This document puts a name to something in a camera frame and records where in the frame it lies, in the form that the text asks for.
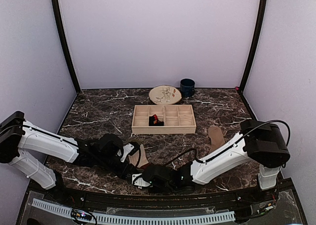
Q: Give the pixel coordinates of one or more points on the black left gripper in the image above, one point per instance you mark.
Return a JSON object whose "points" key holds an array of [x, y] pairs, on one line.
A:
{"points": [[125, 171]]}

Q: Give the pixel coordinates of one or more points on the beige striped sock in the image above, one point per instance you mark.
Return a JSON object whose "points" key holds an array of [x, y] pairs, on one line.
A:
{"points": [[139, 159]]}

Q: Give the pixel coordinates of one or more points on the black argyle sock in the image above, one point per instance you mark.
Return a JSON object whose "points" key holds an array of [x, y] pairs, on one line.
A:
{"points": [[154, 121]]}

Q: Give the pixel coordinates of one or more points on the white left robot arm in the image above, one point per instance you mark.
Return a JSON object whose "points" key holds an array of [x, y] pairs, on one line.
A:
{"points": [[19, 136]]}

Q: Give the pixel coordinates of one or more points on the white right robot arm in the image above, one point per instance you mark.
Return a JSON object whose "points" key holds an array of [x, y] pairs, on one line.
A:
{"points": [[257, 141]]}

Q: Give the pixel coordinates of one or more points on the tan plain sock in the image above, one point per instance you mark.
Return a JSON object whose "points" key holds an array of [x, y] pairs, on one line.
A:
{"points": [[217, 140]]}

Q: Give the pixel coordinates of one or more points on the wooden compartment tray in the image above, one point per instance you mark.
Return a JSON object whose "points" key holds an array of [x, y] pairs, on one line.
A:
{"points": [[178, 119]]}

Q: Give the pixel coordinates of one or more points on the patterned ceramic plate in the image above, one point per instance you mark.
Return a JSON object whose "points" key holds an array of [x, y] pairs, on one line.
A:
{"points": [[165, 95]]}

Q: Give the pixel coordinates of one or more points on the dark blue mug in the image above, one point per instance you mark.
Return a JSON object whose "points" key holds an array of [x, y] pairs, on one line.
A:
{"points": [[187, 87]]}

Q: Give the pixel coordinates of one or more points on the white slotted cable duct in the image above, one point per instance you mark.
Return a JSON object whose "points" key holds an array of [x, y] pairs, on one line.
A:
{"points": [[84, 217]]}

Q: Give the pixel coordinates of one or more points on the left black corner post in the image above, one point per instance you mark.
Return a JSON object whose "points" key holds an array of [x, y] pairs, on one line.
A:
{"points": [[64, 44]]}

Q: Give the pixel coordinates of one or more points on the black corner post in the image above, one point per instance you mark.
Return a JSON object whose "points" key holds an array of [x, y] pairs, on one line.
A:
{"points": [[64, 44], [253, 46]]}

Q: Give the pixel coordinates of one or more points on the right black corner post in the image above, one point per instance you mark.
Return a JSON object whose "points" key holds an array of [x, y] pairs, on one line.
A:
{"points": [[253, 46]]}

